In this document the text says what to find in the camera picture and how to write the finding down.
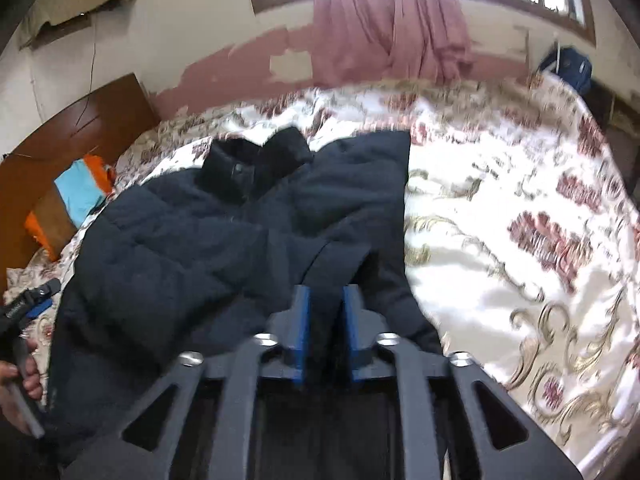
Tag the wooden headboard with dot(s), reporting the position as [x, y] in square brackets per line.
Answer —
[75, 125]

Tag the pink curtain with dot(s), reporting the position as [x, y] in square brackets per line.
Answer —
[430, 25]
[350, 20]

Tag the person's left hand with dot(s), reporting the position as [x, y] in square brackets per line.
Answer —
[31, 370]

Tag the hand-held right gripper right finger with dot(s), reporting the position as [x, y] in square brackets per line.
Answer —
[352, 327]

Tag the floral satin bedspread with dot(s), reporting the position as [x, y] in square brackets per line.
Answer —
[500, 210]

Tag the dark navy padded jacket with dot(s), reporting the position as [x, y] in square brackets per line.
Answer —
[200, 240]

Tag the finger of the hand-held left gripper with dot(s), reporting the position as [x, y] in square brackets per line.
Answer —
[45, 290]

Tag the blue backpack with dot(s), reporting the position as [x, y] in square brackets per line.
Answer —
[567, 67]

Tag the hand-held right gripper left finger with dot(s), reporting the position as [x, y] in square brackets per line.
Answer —
[300, 322]

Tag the striped orange blue pillow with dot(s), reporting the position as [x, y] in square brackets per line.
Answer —
[75, 192]

